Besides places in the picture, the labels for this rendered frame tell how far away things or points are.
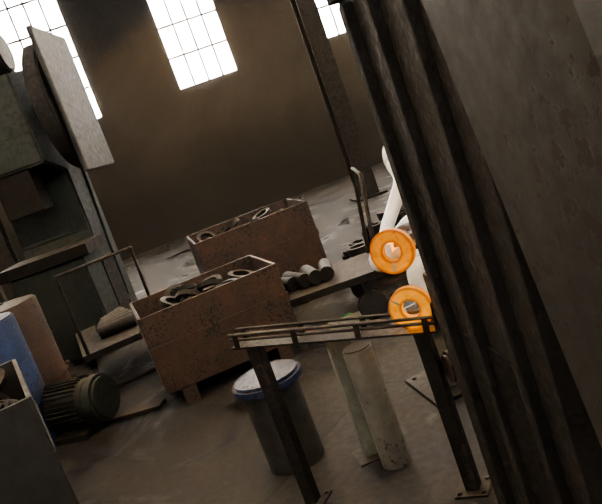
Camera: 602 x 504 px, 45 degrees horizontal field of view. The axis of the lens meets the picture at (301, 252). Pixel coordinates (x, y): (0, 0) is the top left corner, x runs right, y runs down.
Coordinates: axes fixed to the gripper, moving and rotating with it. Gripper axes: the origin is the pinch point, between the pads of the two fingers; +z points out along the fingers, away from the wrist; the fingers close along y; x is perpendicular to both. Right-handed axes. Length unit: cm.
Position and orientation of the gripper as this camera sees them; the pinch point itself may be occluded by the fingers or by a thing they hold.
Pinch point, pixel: (391, 246)
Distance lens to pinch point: 248.1
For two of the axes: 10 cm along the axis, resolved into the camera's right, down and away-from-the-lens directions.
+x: -3.1, -9.4, -1.3
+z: -3.9, 2.5, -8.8
